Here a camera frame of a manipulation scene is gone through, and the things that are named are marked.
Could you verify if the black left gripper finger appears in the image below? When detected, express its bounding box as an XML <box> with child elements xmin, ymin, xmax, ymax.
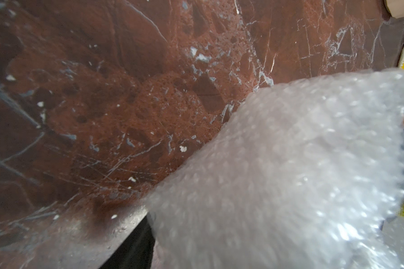
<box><xmin>100</xmin><ymin>215</ymin><xmax>155</xmax><ymax>269</ymax></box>

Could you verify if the terracotta flower pot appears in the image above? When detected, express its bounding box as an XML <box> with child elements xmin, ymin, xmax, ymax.
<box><xmin>384</xmin><ymin>0</ymin><xmax>404</xmax><ymax>19</ymax></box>

